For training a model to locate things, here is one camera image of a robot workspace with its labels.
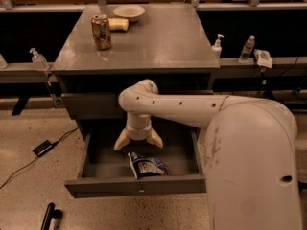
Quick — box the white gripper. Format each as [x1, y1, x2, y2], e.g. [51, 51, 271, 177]
[114, 112, 163, 150]

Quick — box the blue chip bag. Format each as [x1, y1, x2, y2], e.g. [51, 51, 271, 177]
[128, 152, 169, 179]

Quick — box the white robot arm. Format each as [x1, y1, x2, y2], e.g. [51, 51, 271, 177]
[115, 80, 303, 230]

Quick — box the open grey middle drawer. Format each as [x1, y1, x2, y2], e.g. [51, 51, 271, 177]
[65, 119, 205, 198]

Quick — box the grey drawer cabinet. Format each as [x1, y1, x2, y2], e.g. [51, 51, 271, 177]
[50, 4, 221, 199]

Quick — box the black power adapter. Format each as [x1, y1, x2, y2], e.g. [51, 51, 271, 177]
[33, 140, 53, 157]

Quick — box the brown soda can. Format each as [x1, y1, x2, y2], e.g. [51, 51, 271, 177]
[91, 14, 111, 50]

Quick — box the cream sponge block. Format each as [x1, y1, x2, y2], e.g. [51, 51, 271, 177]
[109, 18, 129, 32]

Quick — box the white pump bottle right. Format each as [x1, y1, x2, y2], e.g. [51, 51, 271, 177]
[211, 34, 224, 58]

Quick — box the clear pump bottle left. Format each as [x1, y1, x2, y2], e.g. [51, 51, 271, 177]
[30, 48, 50, 71]

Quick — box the white bowl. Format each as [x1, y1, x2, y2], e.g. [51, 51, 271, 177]
[113, 5, 145, 23]

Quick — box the clear water bottle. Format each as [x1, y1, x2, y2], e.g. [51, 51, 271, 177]
[239, 35, 255, 63]

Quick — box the white crumpled packet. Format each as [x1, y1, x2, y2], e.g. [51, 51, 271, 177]
[254, 49, 272, 68]

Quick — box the black adapter cable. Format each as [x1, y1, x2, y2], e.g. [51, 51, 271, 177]
[0, 126, 80, 191]

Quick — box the black handle bottom left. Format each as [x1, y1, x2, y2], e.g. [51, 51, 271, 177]
[40, 202, 63, 230]

